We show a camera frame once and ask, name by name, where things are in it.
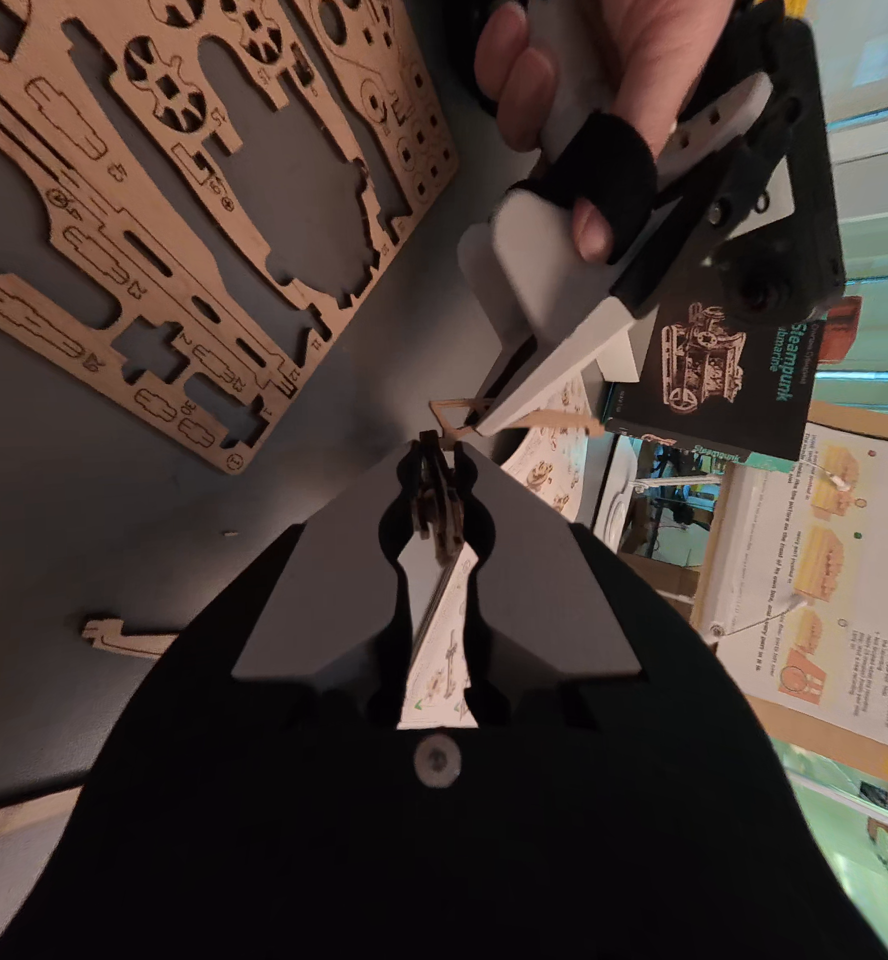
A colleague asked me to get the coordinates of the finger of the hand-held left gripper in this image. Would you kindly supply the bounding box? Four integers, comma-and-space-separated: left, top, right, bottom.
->
456, 221, 539, 410
476, 187, 638, 438

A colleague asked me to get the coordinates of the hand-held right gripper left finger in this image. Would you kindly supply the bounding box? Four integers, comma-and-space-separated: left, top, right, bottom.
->
231, 438, 426, 710

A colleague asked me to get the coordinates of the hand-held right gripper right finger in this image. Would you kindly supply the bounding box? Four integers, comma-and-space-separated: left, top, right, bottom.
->
451, 441, 646, 714

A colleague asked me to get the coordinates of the curved wooden arm part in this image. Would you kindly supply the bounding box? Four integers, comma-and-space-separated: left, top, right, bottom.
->
429, 397, 606, 444

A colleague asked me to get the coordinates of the dark toothed wooden part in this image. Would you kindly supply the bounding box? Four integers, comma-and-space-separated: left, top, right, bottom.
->
410, 429, 466, 567

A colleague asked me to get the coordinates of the black model kit box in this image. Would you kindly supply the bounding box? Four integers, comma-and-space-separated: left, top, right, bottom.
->
601, 300, 820, 462

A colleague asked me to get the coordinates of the plywood model parts sheet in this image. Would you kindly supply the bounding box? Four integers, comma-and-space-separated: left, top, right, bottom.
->
0, 0, 462, 476

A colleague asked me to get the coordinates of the person's left hand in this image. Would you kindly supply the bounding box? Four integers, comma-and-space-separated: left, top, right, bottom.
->
474, 0, 756, 264

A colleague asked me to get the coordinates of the illustrated instruction booklet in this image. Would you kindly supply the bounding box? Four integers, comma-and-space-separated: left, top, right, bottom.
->
397, 371, 594, 730

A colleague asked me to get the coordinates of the orange object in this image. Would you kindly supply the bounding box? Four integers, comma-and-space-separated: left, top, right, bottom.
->
815, 296, 865, 361

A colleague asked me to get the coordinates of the small notched wooden part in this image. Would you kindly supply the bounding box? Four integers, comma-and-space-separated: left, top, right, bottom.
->
80, 615, 183, 661

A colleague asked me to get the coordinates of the white printed instruction poster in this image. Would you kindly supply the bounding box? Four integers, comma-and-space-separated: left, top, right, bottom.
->
702, 420, 888, 755

